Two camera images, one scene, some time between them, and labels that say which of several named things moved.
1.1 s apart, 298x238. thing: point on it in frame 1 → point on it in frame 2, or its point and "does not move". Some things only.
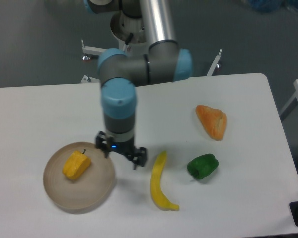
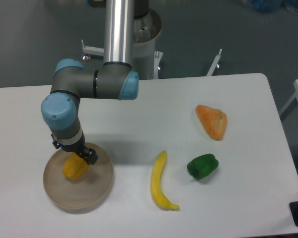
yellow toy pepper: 76,165 does not move
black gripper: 137,155 → 79,148
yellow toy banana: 159,196 does not move
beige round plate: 89,191 does not move
